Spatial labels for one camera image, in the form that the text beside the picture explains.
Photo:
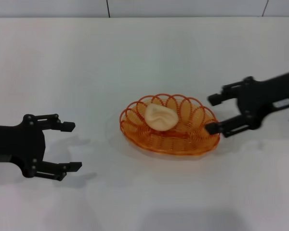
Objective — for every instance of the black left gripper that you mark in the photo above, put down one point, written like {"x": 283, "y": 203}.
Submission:
{"x": 21, "y": 144}

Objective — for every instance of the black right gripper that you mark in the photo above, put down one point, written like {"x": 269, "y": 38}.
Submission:
{"x": 260, "y": 98}

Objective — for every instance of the orange woven plastic basket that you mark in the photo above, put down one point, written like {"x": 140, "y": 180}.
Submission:
{"x": 173, "y": 146}

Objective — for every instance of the beige bread bun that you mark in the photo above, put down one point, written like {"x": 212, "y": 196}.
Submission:
{"x": 160, "y": 118}

